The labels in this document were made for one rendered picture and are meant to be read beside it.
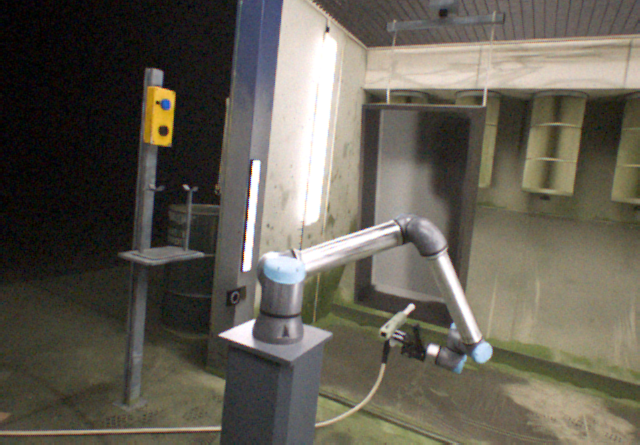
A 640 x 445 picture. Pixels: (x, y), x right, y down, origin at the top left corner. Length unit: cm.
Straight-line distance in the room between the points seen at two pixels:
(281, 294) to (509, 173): 263
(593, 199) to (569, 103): 78
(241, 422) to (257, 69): 169
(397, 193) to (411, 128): 42
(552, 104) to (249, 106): 211
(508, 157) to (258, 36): 225
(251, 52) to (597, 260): 275
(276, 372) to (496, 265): 237
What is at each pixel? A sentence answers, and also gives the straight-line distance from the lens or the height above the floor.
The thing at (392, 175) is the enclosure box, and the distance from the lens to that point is 269.
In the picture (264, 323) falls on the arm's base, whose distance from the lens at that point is 153.
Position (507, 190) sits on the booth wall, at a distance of 373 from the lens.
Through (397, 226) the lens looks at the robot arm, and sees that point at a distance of 178.
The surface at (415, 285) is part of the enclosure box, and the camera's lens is 286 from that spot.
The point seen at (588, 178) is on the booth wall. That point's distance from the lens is 373.
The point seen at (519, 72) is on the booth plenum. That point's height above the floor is 209.
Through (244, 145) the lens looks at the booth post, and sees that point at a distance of 236.
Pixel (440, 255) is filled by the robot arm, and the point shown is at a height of 97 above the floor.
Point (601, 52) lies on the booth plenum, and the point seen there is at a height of 221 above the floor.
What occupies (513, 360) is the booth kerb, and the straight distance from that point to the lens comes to 333.
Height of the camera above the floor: 125
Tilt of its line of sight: 4 degrees down
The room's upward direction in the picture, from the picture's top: 6 degrees clockwise
